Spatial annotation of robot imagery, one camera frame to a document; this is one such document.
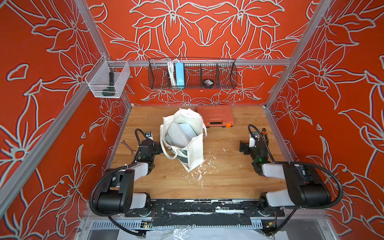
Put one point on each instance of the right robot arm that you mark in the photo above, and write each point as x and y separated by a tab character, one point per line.
308	186

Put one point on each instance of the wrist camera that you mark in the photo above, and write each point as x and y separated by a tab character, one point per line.
149	135
254	138

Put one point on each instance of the white canvas tote bag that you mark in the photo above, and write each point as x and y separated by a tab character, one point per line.
193	154

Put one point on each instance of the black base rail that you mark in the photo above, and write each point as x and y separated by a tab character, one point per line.
208	213

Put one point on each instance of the dark green flashlight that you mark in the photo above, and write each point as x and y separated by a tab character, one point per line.
110	90

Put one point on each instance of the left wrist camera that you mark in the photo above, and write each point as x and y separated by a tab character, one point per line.
149	135

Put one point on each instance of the light blue box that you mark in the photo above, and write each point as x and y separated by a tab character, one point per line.
180	75

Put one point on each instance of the grey pencil case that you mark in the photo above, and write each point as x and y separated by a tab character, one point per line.
179	139
187	130
169	140

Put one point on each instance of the orange plastic tool case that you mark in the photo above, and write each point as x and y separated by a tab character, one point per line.
217	116

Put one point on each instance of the black wire wall basket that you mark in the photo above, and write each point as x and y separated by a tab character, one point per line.
223	72

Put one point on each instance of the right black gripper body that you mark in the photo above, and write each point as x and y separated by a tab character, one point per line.
251	151

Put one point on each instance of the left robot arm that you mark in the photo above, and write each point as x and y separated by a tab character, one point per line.
114	193

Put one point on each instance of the clear acrylic wall box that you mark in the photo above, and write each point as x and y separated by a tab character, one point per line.
98	77

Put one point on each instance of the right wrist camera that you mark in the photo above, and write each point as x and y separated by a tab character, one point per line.
254	138

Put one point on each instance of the metal wrench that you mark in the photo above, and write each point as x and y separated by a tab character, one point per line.
133	152

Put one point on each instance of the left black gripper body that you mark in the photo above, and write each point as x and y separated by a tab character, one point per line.
156	150

